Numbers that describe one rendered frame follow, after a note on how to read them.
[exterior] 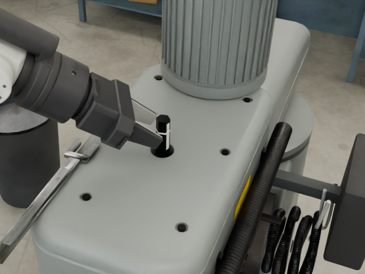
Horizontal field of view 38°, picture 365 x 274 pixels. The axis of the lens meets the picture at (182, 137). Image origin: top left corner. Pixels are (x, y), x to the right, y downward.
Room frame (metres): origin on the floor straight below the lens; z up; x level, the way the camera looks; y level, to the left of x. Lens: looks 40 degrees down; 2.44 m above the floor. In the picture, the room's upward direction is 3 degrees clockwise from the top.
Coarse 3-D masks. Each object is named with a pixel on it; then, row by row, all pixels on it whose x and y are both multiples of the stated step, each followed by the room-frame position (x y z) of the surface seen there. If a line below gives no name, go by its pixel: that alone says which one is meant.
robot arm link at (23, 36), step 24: (0, 24) 0.57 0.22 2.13; (24, 24) 0.59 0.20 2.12; (0, 48) 0.57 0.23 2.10; (24, 48) 0.58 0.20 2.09; (48, 48) 0.58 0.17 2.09; (0, 72) 0.53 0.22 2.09; (24, 72) 0.57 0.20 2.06; (48, 72) 0.57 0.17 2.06; (0, 96) 0.53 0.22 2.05; (24, 96) 0.55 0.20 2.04; (48, 96) 0.56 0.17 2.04
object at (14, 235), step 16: (80, 144) 0.63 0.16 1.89; (96, 144) 0.63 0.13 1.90; (80, 160) 0.59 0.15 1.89; (64, 176) 0.56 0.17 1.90; (48, 192) 0.52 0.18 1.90; (32, 208) 0.49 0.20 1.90; (16, 224) 0.46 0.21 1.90; (32, 224) 0.47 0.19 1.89; (16, 240) 0.44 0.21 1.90; (0, 256) 0.41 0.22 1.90
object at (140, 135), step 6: (138, 126) 0.59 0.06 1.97; (144, 126) 0.60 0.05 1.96; (132, 132) 0.58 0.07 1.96; (138, 132) 0.59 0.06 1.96; (144, 132) 0.59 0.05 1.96; (150, 132) 0.60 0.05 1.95; (132, 138) 0.59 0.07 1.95; (138, 138) 0.59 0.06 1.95; (144, 138) 0.59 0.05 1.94; (150, 138) 0.60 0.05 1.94; (156, 138) 0.60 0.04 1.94; (144, 144) 0.59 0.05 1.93; (150, 144) 0.60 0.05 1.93; (156, 144) 0.60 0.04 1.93
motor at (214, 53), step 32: (192, 0) 0.78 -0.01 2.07; (224, 0) 0.77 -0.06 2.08; (256, 0) 0.79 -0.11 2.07; (192, 32) 0.79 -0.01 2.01; (224, 32) 0.77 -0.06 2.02; (256, 32) 0.79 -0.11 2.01; (192, 64) 0.78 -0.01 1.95; (224, 64) 0.78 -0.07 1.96; (256, 64) 0.81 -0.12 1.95; (224, 96) 0.77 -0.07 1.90
